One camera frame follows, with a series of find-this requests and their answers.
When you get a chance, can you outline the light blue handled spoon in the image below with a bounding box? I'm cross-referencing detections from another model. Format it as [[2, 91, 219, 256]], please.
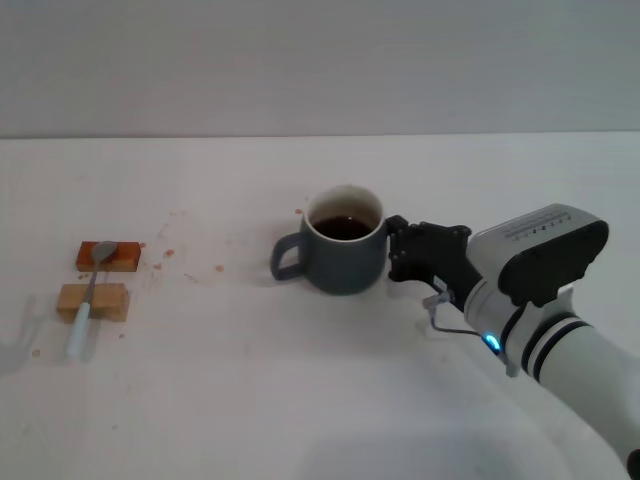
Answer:
[[64, 240, 118, 359]]

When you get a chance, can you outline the right wrist camera housing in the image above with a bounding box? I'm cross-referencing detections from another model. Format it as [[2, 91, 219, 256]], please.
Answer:
[[468, 203, 611, 309]]

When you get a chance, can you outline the light tan wooden block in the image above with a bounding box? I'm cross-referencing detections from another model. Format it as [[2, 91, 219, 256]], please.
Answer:
[[55, 282, 131, 324]]

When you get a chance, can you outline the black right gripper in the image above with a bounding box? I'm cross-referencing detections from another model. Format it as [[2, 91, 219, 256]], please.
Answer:
[[384, 214, 484, 304]]

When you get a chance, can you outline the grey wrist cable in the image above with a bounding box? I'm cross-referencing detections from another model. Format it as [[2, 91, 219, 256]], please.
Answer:
[[422, 292, 519, 379]]

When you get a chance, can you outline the grey ceramic coffee cup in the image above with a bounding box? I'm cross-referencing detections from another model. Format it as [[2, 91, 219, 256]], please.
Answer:
[[270, 184, 389, 296]]

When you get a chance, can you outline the dark orange wooden block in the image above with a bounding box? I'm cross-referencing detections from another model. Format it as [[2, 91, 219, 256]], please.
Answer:
[[75, 241, 142, 273]]

